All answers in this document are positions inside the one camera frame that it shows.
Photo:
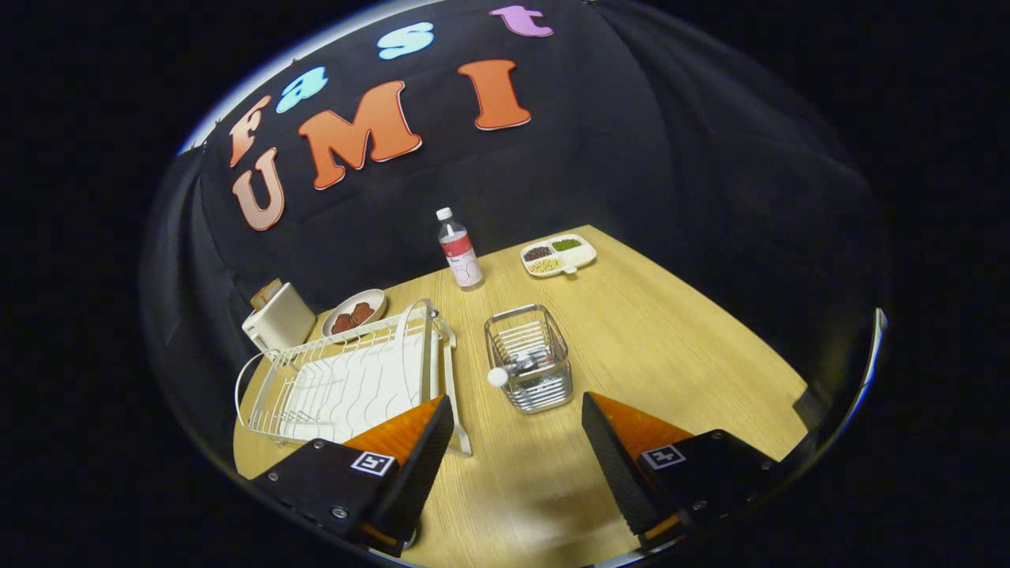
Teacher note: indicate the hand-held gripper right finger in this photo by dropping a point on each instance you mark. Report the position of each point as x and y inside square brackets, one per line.
[619, 473]

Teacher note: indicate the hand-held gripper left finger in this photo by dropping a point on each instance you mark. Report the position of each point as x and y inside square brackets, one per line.
[414, 473]

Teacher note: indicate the white-tipped metal spoon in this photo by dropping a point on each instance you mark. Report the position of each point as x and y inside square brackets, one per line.
[498, 377]

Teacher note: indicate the beige plate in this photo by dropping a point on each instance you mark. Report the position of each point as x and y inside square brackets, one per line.
[377, 298]

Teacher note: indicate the white divided dish with beans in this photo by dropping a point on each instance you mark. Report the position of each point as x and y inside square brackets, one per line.
[580, 256]

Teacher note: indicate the red meat piece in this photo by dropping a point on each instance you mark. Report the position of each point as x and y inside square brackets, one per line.
[362, 313]
[342, 323]

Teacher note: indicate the white toaster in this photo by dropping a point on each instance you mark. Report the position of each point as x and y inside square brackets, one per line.
[282, 323]

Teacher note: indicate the clear red label water bottle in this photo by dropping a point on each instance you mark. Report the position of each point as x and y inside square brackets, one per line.
[461, 256]

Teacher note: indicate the brown toast slice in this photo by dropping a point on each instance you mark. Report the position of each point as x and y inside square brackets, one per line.
[265, 295]

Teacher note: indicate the black backdrop cloth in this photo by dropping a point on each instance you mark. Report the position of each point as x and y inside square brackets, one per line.
[631, 158]

